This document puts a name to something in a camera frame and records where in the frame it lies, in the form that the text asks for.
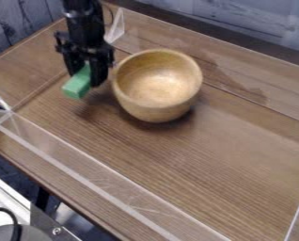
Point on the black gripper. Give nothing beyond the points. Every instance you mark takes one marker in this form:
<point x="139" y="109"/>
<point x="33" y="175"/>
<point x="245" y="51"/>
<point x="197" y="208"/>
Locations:
<point x="83" y="42"/>

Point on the green rectangular block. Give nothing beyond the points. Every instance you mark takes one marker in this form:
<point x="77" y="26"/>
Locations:
<point x="77" y="86"/>

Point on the brown wooden bowl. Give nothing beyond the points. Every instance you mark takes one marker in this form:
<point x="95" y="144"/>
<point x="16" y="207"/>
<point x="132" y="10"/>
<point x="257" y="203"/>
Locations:
<point x="156" y="84"/>

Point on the clear acrylic front barrier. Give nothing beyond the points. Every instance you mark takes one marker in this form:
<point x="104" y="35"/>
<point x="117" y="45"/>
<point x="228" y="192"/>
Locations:
<point x="112" y="201"/>

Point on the black table leg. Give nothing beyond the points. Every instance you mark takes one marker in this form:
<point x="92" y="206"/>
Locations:
<point x="41" y="199"/>

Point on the clear acrylic corner bracket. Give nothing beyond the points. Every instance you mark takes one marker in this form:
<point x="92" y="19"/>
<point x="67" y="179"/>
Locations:
<point x="115" y="29"/>

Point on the metal bracket with screw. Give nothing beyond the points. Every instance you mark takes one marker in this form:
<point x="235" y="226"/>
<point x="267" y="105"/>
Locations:
<point x="47" y="229"/>

